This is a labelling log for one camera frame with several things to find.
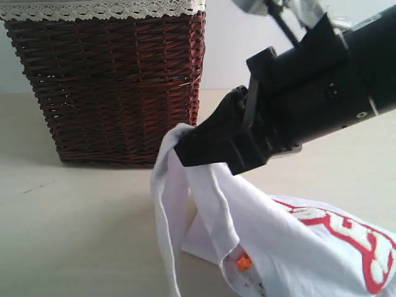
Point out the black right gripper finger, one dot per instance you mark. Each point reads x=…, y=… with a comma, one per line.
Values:
x=229, y=113
x=238, y=149

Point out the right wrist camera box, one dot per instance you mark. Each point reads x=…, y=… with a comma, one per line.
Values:
x=308, y=13

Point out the dark red wicker basket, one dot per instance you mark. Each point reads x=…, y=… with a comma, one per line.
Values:
x=111, y=89

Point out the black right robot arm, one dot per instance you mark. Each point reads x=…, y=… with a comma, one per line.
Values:
x=371, y=45

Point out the white lace cloth trim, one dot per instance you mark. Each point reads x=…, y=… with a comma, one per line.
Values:
x=86, y=10

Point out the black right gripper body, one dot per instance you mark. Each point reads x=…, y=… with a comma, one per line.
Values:
x=294, y=98

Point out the white t-shirt with red lettering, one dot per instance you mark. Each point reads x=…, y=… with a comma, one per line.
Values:
x=264, y=245

